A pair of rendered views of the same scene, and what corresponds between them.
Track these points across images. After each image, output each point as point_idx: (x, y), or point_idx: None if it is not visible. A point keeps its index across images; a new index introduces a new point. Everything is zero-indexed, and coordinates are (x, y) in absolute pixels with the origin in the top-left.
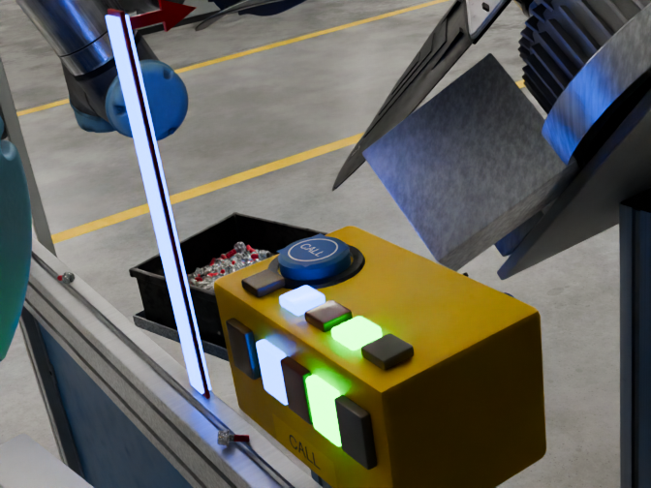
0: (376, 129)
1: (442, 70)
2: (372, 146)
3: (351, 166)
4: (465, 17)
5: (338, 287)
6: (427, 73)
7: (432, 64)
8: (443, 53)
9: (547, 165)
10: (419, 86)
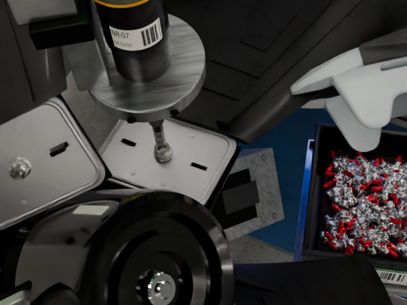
0: (350, 303)
1: (249, 267)
2: (262, 149)
3: (360, 276)
4: (235, 298)
5: None
6: (279, 288)
7: (274, 290)
8: (256, 280)
9: None
10: (284, 281)
